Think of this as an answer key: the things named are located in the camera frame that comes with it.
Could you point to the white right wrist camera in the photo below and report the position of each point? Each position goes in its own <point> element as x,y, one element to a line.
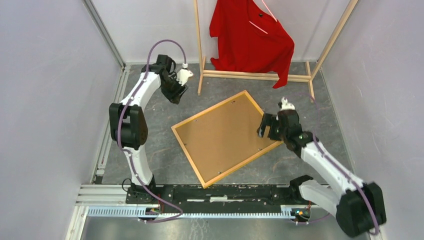
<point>285,105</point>

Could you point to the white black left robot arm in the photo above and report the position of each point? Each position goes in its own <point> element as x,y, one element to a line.
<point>127,122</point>

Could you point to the grey slotted cable duct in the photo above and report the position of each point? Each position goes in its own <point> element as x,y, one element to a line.
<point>148,212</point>

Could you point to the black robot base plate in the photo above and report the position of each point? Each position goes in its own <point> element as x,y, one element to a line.
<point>216,199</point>

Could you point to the red t-shirt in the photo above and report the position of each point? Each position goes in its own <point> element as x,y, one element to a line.
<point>244,48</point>

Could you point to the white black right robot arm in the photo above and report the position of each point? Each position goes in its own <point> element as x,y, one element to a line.
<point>357,206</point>

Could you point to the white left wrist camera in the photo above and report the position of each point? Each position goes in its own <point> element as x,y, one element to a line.
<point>184,74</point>

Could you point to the aluminium rail frame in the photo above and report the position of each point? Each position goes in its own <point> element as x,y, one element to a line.
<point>65,138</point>

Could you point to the pink clothes hanger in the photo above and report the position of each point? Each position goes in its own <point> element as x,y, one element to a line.
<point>260,16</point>

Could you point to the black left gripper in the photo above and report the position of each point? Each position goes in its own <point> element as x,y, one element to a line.
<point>175,97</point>

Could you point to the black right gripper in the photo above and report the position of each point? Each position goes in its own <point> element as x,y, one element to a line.
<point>268,119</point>

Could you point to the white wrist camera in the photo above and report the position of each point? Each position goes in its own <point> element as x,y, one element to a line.
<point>285,105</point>
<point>184,74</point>

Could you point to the wooden clothes rack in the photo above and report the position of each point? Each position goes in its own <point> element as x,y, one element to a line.
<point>308,78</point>

